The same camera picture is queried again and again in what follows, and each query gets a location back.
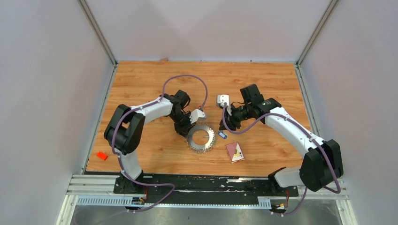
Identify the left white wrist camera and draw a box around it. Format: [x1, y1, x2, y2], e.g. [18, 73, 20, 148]
[189, 109, 207, 124]

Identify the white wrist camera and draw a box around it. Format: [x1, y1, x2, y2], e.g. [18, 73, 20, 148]
[216, 94, 232, 115]
[189, 109, 207, 124]

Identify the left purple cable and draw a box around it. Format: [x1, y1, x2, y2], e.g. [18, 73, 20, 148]
[111, 74, 208, 213]

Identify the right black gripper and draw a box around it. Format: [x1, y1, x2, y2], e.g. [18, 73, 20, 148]
[219, 103, 252, 131]

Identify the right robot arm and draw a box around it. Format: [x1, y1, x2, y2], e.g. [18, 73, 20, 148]
[216, 84, 344, 196]

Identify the white slotted cable duct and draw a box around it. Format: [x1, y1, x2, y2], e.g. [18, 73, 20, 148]
[76, 195, 271, 210]

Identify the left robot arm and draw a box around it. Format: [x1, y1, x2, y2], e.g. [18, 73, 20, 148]
[104, 90, 197, 194]

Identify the metal disc with keyrings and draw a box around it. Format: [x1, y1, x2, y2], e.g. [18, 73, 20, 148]
[185, 123, 216, 154]

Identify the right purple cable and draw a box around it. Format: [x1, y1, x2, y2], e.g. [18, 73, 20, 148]
[222, 104, 342, 217]

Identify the small orange cube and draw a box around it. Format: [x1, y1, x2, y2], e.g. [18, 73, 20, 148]
[96, 151, 108, 161]

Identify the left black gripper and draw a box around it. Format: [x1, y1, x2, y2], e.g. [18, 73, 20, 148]
[170, 111, 197, 139]

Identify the purple cable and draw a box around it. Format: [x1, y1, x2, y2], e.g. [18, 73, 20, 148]
[111, 74, 208, 213]
[222, 104, 342, 217]

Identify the playing card box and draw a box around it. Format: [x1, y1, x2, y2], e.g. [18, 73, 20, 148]
[225, 142, 245, 163]

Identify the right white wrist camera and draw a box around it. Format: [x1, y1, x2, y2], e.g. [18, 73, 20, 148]
[216, 94, 232, 115]

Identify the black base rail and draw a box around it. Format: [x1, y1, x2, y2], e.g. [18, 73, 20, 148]
[113, 173, 299, 204]

